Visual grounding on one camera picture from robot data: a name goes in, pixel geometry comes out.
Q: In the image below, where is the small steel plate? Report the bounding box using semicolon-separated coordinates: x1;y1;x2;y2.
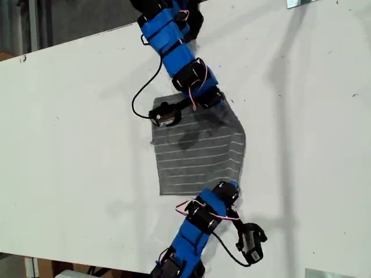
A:
286;0;319;9

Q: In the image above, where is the white plastic object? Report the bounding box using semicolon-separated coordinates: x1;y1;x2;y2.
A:
54;269;88;278

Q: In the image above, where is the white table leg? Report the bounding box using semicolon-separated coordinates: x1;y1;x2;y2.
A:
24;256;40;278

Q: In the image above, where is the red white arm wire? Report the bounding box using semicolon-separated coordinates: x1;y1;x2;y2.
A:
187;58;209;111
174;199;242;223

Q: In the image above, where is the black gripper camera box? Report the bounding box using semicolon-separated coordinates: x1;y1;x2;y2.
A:
235;222;268;265
148;101;183;128

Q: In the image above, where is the black camera stalk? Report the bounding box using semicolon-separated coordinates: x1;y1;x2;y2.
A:
224;207;247;232
173;97;194;112

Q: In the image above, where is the grey metal post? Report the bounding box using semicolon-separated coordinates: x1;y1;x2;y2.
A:
27;0;40;54

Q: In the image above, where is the black camera cable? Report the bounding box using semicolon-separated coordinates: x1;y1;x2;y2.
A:
132;34;163;119
212;231;252;267

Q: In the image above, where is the grey striped square towel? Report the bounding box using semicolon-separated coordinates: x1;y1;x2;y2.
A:
150;93;248;196

